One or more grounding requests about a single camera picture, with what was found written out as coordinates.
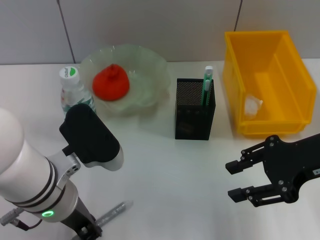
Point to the white paper ball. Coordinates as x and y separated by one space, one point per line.
251 106

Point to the mint green utility knife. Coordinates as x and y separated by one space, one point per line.
207 85

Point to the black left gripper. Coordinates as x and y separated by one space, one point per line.
80 215

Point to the black mesh pen holder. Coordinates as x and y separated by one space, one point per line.
195 117

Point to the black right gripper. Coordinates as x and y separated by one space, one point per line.
287 165

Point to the clear green-label water bottle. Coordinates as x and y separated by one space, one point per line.
75 95

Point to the pale green glass fruit plate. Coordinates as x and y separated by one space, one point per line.
147 75

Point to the yellow plastic bin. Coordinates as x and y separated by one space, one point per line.
250 62

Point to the grey pen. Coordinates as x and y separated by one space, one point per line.
112 213

